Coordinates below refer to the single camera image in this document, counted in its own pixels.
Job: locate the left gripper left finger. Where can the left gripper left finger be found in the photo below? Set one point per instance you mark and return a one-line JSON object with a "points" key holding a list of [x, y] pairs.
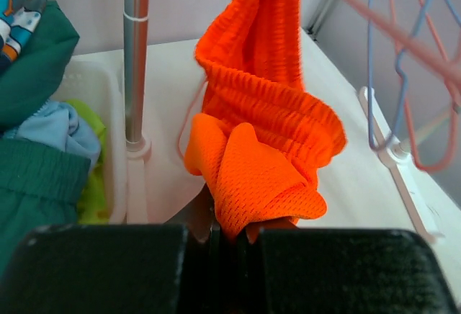
{"points": [[147, 268]]}

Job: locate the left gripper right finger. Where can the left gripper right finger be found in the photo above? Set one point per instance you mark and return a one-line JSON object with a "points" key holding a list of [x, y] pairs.
{"points": [[340, 270]]}

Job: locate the lime green shorts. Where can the lime green shorts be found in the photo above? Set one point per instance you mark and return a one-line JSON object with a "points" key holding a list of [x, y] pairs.
{"points": [[92, 207]]}

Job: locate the teal green shorts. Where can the teal green shorts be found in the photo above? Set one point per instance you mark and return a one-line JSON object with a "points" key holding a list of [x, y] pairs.
{"points": [[47, 150]]}

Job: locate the orange shorts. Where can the orange shorts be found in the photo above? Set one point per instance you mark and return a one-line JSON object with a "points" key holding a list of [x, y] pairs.
{"points": [[260, 138]]}

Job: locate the light blue shorts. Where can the light blue shorts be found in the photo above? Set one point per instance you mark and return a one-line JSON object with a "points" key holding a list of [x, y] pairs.
{"points": [[58, 125]]}

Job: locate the patterned navy white shorts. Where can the patterned navy white shorts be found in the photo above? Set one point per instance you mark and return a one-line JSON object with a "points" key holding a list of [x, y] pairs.
{"points": [[19, 18]]}

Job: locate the pink hanger for orange shorts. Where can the pink hanger for orange shorts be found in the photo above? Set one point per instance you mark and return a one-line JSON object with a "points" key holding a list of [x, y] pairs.
{"points": [[449, 71]]}

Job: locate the silver clothes rack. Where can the silver clothes rack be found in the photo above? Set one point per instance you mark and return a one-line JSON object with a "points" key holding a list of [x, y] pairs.
{"points": [[395, 155]]}

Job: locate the white plastic basket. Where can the white plastic basket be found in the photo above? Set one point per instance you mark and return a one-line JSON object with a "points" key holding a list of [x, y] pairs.
{"points": [[93, 90]]}

